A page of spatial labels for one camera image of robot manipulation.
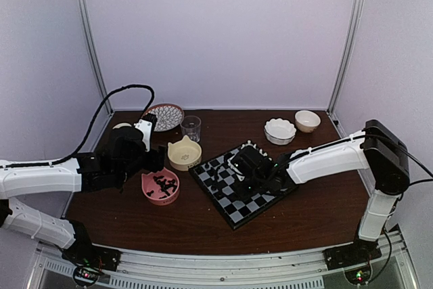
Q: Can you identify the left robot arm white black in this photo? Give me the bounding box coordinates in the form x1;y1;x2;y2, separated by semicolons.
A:
1;120;164;265

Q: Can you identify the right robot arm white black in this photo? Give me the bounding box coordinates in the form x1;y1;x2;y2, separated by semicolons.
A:
227;120;409;263

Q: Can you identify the white mug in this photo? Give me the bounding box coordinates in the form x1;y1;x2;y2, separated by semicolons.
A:
112;123;131;130

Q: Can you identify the black white chessboard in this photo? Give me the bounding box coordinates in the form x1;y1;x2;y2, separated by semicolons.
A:
189;142;298;229

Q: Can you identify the pink cat-shaped bowl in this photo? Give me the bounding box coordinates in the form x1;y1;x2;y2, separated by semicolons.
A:
141;168;180;206

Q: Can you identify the white scalloped bowl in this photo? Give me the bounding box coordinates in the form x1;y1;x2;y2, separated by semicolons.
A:
264;118;296;146

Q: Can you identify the cream cat-shaped bowl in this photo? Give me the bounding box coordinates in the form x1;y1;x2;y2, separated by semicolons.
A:
167;135;202;171

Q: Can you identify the patterned ceramic plate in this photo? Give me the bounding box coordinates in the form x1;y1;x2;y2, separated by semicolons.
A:
143;104;184;132

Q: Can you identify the clear drinking glass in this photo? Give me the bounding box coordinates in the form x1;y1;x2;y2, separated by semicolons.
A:
180;116;202;143

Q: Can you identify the cream round bowl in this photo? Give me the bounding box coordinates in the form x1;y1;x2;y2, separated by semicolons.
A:
294;110;321;133

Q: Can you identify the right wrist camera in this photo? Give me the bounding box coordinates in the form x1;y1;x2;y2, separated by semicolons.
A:
224;152;245;181

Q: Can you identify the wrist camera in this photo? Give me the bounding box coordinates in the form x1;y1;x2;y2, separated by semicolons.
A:
224;152;245;181
134;113;158;152

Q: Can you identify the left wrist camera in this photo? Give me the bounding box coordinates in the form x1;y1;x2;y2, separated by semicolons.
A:
134;113;158;152

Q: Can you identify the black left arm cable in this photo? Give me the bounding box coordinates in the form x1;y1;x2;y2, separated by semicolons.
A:
0;83;156;170

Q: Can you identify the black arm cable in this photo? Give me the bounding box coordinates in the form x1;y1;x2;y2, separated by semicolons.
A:
0;83;156;170
365;128;433;188

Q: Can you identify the aluminium front rail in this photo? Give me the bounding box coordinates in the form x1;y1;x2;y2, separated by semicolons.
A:
23;230;421;288

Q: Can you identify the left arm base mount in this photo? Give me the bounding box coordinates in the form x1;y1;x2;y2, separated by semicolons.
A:
60;242;121;271

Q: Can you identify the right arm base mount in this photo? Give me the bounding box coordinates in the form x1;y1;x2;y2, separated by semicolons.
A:
323;242;382;270

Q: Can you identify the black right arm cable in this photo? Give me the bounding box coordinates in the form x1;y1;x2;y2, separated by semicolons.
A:
365;128;433;188

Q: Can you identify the left aluminium frame post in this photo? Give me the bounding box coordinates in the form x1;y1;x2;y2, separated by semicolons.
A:
77;0;108;99

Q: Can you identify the aluminium frame post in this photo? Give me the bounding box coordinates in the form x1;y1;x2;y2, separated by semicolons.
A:
327;0;365;116
77;0;108;99

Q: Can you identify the right aluminium frame post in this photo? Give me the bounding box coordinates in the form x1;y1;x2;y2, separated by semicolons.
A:
327;0;365;116

